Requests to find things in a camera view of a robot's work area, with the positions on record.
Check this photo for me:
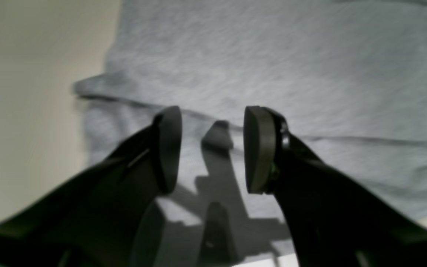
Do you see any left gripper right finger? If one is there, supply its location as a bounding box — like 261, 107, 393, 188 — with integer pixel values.
243, 106, 427, 267

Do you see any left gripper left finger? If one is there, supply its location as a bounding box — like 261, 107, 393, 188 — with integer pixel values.
0, 106, 182, 267

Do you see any grey T-shirt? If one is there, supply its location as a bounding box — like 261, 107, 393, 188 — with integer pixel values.
74, 0, 427, 267

